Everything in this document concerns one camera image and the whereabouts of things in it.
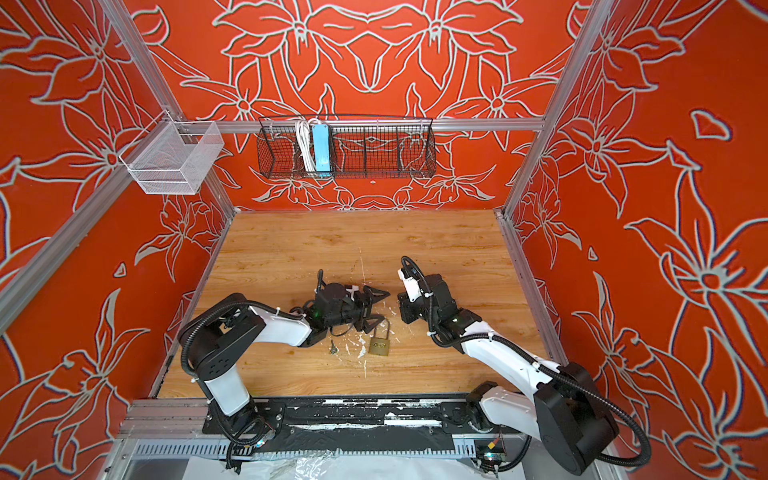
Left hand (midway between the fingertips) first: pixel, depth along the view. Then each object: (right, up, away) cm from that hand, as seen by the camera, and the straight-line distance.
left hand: (391, 303), depth 82 cm
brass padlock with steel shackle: (-3, -13, +1) cm, 13 cm away
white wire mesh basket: (-69, +44, +10) cm, 82 cm away
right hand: (+1, +2, +1) cm, 3 cm away
